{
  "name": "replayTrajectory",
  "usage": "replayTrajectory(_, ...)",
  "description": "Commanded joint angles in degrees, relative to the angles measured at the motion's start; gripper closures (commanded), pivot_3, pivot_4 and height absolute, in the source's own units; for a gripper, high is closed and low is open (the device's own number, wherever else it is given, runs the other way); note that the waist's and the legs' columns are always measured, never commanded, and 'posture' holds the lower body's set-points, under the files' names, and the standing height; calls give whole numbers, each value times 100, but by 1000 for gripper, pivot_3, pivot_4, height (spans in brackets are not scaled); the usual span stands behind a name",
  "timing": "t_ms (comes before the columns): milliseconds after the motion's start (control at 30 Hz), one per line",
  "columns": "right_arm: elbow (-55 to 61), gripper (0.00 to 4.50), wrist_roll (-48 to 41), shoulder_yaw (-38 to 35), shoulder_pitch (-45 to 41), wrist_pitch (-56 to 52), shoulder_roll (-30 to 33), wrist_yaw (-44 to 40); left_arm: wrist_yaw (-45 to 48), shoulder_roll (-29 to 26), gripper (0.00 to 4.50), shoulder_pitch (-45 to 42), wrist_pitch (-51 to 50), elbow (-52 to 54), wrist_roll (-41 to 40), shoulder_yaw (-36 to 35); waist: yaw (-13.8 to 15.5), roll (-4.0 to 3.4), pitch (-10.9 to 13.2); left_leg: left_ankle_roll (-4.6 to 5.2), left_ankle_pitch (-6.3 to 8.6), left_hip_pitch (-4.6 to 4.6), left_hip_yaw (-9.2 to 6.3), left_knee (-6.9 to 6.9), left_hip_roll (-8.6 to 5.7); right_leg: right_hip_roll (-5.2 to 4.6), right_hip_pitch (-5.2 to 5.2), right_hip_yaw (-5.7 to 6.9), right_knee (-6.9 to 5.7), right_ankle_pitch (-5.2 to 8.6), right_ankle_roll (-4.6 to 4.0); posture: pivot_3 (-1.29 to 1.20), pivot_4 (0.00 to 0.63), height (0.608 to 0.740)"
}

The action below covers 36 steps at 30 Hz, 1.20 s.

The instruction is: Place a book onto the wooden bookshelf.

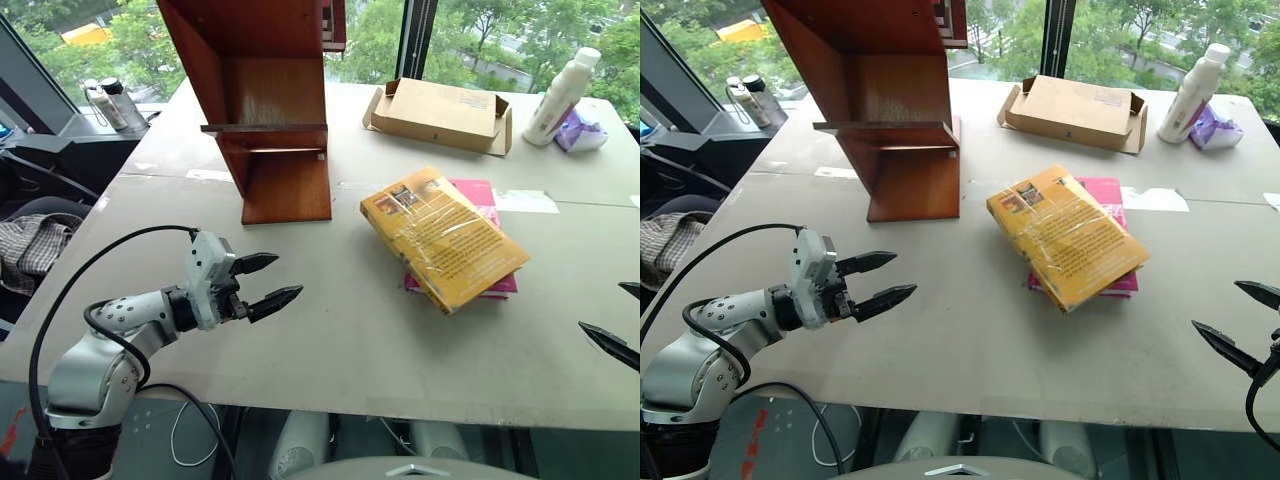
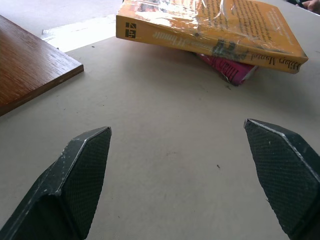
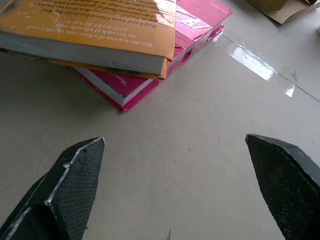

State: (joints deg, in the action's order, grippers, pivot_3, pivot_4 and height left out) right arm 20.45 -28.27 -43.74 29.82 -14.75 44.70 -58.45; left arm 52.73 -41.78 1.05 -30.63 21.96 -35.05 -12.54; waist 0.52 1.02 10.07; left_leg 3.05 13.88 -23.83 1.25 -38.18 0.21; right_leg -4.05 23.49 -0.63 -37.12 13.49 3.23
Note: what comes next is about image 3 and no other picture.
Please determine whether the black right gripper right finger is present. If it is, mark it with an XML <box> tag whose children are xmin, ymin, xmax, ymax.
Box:
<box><xmin>245</xmin><ymin>133</ymin><xmax>320</xmax><ymax>240</ymax></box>

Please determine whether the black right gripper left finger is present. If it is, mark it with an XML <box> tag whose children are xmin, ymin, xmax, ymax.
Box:
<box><xmin>0</xmin><ymin>136</ymin><xmax>106</xmax><ymax>240</ymax></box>

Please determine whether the pink paperback book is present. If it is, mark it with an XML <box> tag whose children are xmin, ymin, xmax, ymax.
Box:
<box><xmin>70</xmin><ymin>0</ymin><xmax>234</xmax><ymax>113</ymax></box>

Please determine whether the orange paperback book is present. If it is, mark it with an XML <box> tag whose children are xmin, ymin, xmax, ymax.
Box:
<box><xmin>0</xmin><ymin>0</ymin><xmax>177</xmax><ymax>80</ymax></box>

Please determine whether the brown cardboard piece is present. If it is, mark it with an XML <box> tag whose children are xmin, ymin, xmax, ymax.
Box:
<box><xmin>231</xmin><ymin>0</ymin><xmax>320</xmax><ymax>25</ymax></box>

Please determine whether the clear adhesive tape strip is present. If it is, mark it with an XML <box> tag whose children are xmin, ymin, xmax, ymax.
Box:
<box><xmin>219</xmin><ymin>33</ymin><xmax>298</xmax><ymax>98</ymax></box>

